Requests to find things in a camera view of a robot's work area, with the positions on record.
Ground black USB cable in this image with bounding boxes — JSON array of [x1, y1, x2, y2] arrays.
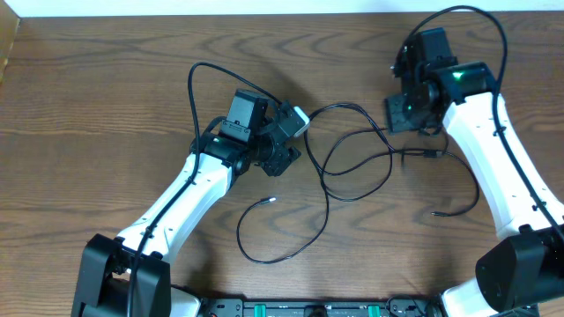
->
[[236, 102, 444, 265]]

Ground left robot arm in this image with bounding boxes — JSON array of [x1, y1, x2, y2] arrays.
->
[[71, 90, 309, 316]]

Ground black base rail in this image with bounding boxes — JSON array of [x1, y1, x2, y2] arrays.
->
[[171, 285, 449, 317]]

